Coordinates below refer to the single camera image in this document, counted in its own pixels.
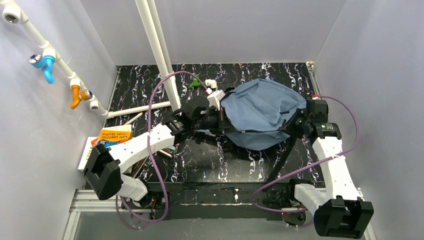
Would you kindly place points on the orange plastic tap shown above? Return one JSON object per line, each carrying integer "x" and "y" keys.
{"x": 79, "y": 95}

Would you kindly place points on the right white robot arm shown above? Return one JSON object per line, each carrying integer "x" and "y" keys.
{"x": 340, "y": 211}

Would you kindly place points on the thin white rear pipe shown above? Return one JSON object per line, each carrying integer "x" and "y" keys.
{"x": 160, "y": 34}

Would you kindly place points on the teal white stapler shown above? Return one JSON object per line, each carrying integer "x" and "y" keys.
{"x": 166, "y": 153}

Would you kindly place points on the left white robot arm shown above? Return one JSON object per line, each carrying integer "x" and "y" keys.
{"x": 105, "y": 166}

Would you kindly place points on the green plastic tap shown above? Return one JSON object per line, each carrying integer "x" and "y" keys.
{"x": 196, "y": 83}

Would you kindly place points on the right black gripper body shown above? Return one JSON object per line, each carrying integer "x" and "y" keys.
{"x": 298, "y": 122}

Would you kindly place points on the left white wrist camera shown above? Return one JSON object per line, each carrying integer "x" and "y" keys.
{"x": 215, "y": 97}

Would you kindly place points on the white book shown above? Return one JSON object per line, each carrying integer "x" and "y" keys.
{"x": 88, "y": 147}

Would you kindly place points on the white vertical pvc pipe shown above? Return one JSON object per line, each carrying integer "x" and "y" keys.
{"x": 149, "y": 26}

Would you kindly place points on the white slanted pvc pipe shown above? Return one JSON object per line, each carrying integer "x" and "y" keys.
{"x": 13, "y": 14}

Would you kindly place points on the blue plastic tap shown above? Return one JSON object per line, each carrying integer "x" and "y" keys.
{"x": 45, "y": 65}

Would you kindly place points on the blue student backpack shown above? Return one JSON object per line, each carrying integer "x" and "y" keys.
{"x": 257, "y": 111}

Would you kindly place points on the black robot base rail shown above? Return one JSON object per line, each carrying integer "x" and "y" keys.
{"x": 227, "y": 200}

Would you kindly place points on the dark brown book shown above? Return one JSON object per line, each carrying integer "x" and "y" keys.
{"x": 138, "y": 167}

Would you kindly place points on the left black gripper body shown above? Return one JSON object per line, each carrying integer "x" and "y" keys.
{"x": 221, "y": 120}

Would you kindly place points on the orange treehouse book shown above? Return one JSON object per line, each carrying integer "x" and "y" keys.
{"x": 115, "y": 135}

